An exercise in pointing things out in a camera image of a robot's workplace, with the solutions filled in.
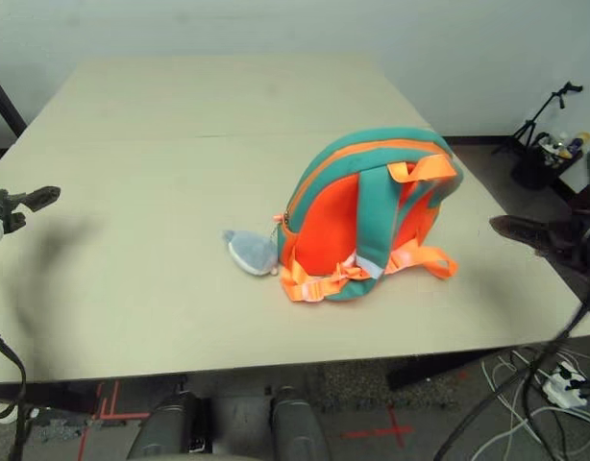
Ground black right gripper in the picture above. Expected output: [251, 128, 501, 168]
[488, 213, 590, 276]

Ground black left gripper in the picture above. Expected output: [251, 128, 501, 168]
[0, 185, 62, 237]

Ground orange and teal backpack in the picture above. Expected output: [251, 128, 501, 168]
[275, 126, 464, 304]

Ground black bin with bottles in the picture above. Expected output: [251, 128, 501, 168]
[510, 132, 590, 191]

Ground black tripod stand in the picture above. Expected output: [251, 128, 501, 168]
[491, 81, 584, 155]

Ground white power strip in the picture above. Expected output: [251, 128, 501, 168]
[539, 362, 590, 407]

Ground white sneaker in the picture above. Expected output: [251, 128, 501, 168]
[0, 397, 20, 425]

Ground red floor tape cross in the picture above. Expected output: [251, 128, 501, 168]
[342, 405, 414, 441]

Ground dark grey robot left thigh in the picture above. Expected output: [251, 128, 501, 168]
[129, 391, 212, 457]

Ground dark grey robot thigh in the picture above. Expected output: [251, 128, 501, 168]
[129, 391, 212, 457]
[270, 385, 332, 461]

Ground dark grey robot right thigh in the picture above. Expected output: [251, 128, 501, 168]
[270, 385, 332, 461]

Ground beige side table black frame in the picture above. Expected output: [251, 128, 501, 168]
[0, 61, 28, 140]

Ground black right camera cable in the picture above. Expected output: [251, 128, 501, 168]
[433, 148, 590, 461]

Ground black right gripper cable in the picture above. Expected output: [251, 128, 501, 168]
[520, 362, 568, 461]

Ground flat black left arm cable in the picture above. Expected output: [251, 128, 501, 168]
[0, 315, 28, 461]

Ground black table frame bar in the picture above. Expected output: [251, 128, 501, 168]
[0, 381, 99, 412]

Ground grey plush keychain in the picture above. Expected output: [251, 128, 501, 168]
[221, 225, 280, 279]

